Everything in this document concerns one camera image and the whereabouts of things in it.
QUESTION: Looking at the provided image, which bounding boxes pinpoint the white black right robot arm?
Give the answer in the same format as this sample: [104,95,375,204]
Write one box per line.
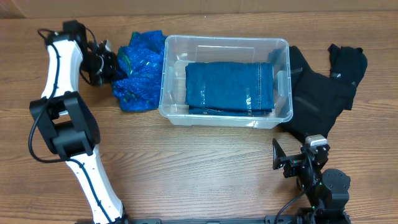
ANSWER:
[266,134,351,224]

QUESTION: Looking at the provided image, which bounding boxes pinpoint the blue sequin glitter garment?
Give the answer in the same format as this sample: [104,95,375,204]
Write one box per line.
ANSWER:
[111,30,167,111]

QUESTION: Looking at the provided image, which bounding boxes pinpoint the blue denim jeans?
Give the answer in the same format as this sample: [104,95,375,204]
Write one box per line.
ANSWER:
[185,62,275,116]

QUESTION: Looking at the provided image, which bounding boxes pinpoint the clear plastic storage bin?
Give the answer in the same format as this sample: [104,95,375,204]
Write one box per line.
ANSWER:
[159,35,294,129]

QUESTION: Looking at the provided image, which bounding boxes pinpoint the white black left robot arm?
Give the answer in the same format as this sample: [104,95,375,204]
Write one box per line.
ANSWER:
[28,21,131,223]

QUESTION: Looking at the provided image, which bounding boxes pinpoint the black garment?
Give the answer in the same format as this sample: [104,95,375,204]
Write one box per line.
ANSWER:
[280,44,368,143]

